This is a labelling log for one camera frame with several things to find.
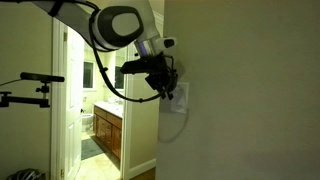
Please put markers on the bathroom window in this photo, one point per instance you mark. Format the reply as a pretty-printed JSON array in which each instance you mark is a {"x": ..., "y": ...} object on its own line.
[{"x": 88, "y": 75}]

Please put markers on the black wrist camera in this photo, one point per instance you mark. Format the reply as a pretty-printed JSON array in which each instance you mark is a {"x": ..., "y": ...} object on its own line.
[{"x": 137, "y": 66}]

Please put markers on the bicycle helmet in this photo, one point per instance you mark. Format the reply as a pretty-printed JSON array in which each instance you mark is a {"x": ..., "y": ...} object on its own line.
[{"x": 27, "y": 174}]

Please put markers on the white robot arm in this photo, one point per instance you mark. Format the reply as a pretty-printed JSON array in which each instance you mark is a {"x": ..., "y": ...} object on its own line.
[{"x": 121, "y": 23}]

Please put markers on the wooden bathroom vanity cabinet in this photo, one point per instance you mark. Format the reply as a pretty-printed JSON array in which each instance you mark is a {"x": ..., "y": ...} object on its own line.
[{"x": 108, "y": 126}]

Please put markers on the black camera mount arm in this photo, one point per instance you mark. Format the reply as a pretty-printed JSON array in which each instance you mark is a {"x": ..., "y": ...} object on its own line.
[{"x": 7, "y": 99}]

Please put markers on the grey bath mat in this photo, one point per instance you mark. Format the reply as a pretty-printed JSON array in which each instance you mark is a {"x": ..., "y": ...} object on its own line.
[{"x": 90, "y": 148}]

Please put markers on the white toilet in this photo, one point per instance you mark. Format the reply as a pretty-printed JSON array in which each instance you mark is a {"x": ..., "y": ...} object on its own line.
[{"x": 87, "y": 122}]

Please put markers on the bathroom wall mirror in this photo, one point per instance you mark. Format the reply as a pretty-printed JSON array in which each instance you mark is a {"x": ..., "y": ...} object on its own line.
[{"x": 119, "y": 61}]

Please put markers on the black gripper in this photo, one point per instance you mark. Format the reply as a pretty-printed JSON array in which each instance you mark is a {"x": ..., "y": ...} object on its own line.
[{"x": 164, "y": 78}]

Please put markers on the white wall light switch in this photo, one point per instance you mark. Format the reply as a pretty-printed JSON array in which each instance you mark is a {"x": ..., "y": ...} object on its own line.
[{"x": 179, "y": 103}]

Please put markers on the open white bathroom door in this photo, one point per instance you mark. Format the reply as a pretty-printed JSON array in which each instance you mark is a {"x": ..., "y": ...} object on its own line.
[{"x": 73, "y": 103}]

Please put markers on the black stereo camera bar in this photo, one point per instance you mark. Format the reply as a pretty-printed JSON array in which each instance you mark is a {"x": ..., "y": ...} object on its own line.
[{"x": 41, "y": 77}]

